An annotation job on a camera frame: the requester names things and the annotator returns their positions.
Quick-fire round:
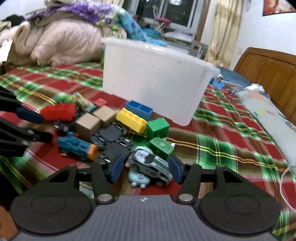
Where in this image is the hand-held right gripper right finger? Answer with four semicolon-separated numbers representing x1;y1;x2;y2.
168;155;249;205

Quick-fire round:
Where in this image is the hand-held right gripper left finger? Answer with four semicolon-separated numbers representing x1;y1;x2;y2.
44;155;125;205

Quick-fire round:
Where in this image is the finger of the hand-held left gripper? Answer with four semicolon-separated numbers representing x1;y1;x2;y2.
0;87;45;125
0;117;53;158

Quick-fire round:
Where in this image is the white and green toy car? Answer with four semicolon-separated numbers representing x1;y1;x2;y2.
127;149;173;186

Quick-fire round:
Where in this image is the green snowflake patterned toy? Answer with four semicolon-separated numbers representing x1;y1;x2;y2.
148;137;176;161

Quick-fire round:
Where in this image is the beige toy train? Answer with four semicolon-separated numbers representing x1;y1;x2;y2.
72;92;97;113

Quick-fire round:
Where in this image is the white plastic container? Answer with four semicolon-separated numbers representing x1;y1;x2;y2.
101;37;221;127

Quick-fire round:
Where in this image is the light blue toy figure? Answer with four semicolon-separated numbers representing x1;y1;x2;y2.
126;146;153;189

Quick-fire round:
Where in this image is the small black toy car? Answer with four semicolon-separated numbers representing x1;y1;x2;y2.
54;120;77;133

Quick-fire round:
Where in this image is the blue and orange toy train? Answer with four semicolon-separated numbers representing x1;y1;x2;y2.
57;136;98;162

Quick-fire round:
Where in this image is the green building block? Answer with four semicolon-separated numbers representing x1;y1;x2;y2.
146;118;171;141

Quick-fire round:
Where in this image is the brown cardboard cube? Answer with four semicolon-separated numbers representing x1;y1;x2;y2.
93;105;117;128
76;113;101;141

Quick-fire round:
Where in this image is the yellow building block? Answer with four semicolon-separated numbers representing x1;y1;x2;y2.
116;108;148;134

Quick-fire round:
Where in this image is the plaid bed sheet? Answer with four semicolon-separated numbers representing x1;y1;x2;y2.
0;62;296;241

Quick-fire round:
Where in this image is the blue building block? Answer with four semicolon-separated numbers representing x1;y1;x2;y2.
125;100;153;121

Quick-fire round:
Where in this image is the pink quilt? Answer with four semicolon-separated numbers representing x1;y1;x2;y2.
0;17;105;68

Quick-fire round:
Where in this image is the dark cloth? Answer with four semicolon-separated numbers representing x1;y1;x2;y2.
0;14;28;26

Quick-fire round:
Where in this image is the long printed pillow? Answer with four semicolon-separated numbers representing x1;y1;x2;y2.
236;87;296;168

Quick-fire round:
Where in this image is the blue cloth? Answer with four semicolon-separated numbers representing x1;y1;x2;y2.
209;67;252;90

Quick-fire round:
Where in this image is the white cloth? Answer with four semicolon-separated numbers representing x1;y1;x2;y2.
245;84;265;93

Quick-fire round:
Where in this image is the green capped plastic bottle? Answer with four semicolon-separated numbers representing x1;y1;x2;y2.
109;25;121;39

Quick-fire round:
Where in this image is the purple floral blanket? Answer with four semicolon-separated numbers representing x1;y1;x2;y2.
25;0;116;26

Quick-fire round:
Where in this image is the grey box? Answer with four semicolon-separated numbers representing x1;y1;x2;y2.
190;39;208;59

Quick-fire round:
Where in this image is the white pillow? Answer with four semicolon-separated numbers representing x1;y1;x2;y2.
163;31;196;43

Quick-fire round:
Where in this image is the blue printed blanket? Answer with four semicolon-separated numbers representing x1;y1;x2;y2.
97;9;167;47

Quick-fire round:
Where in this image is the wooden headboard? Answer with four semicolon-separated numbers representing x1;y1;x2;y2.
233;46;296;121

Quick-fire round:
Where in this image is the beige curtain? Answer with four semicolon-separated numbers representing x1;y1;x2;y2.
205;0;244;69

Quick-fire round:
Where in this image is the red folding stool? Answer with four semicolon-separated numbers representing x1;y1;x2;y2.
154;16;172;36

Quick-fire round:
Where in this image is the window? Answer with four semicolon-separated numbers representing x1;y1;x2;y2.
129;0;204;29

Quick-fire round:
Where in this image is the white cable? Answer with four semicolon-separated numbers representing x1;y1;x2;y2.
279;164;296;212

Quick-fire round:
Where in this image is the wall poster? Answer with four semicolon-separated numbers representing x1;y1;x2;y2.
262;0;296;16

